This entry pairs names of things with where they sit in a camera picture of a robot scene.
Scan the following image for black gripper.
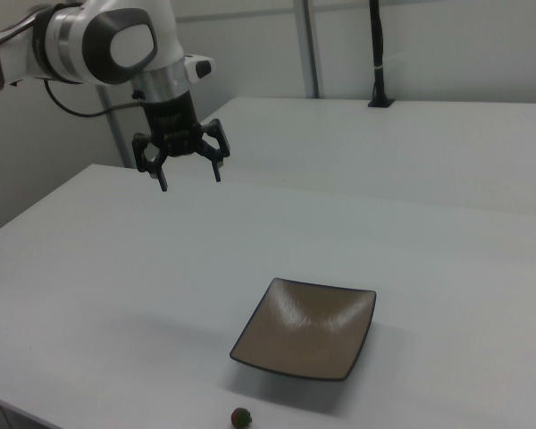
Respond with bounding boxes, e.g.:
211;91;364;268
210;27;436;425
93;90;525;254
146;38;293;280
131;90;231;193

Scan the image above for red strawberry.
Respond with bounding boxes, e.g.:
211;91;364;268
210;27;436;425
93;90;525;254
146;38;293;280
230;406;255;428

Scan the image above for square brown ceramic plate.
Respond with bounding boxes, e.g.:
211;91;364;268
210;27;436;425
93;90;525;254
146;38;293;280
229;277;377;383

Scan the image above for black pole with base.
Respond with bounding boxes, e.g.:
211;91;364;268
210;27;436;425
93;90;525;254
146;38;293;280
367;0;396;109

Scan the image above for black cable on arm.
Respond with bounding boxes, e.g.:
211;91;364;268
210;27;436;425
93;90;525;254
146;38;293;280
0;7;145;119

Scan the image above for wide grey frame post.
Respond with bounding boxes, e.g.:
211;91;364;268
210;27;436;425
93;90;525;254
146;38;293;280
293;0;325;99

